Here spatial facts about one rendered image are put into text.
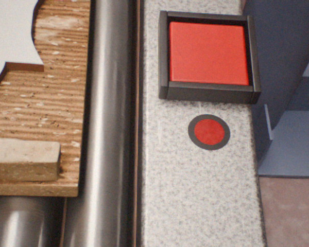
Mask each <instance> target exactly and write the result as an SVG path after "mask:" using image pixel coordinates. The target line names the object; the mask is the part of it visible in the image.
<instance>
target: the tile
mask: <svg viewBox="0 0 309 247"><path fill-rule="evenodd" d="M44 2H45V0H0V83H1V81H2V79H3V77H4V75H5V73H6V70H7V69H9V70H27V71H36V72H44V65H43V63H42V61H41V59H40V57H39V55H38V53H37V51H36V49H35V47H34V45H33V42H32V33H33V21H34V18H35V15H36V13H37V11H38V10H39V8H40V7H41V5H42V4H43V3H44Z"/></svg>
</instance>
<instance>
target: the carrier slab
mask: <svg viewBox="0 0 309 247"><path fill-rule="evenodd" d="M90 14H91V0H45V2H44V3H43V4H42V5H41V7H40V8H39V10H38V11H37V13H36V15H35V18H34V21H33V33H32V42H33V45H34V47H35V49H36V51H37V53H38V55H39V57H40V59H41V61H42V63H43V65H44V72H36V71H27V70H9V69H7V70H6V73H5V75H4V77H3V79H2V81H1V83H0V141H16V140H28V141H41V142H58V143H59V144H60V145H61V158H60V170H59V178H58V180H56V181H29V182H20V181H13V180H5V179H1V180H0V195H4V196H9V195H16V196H53V197H62V196H66V197H76V196H78V194H79V185H80V171H81V155H82V141H83V126H84V112H85V97H86V89H87V73H88V59H89V56H88V51H89V36H90V21H91V18H90Z"/></svg>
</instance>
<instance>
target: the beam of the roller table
mask: <svg viewBox="0 0 309 247"><path fill-rule="evenodd" d="M161 10H163V11H167V12H168V11H183V12H197V13H211V14H232V15H243V11H242V0H140V52H139V110H138V168H137V199H136V243H135V247H267V238H266V231H265V223H264V213H263V208H262V198H261V189H260V184H259V174H258V164H257V158H256V148H255V139H254V128H253V119H252V109H251V104H241V103H224V102H207V101H183V100H167V99H159V98H158V21H159V15H160V11H161ZM203 114H211V115H215V116H217V117H219V118H221V119H223V120H224V121H225V122H226V123H227V125H228V126H229V128H230V132H231V137H230V140H229V142H228V143H227V144H226V145H225V146H224V147H222V148H221V149H218V150H205V149H201V148H199V147H198V146H196V145H195V144H194V143H193V142H192V141H191V139H190V138H189V136H188V132H187V128H188V124H189V123H190V121H191V120H192V119H193V118H195V117H196V116H199V115H203Z"/></svg>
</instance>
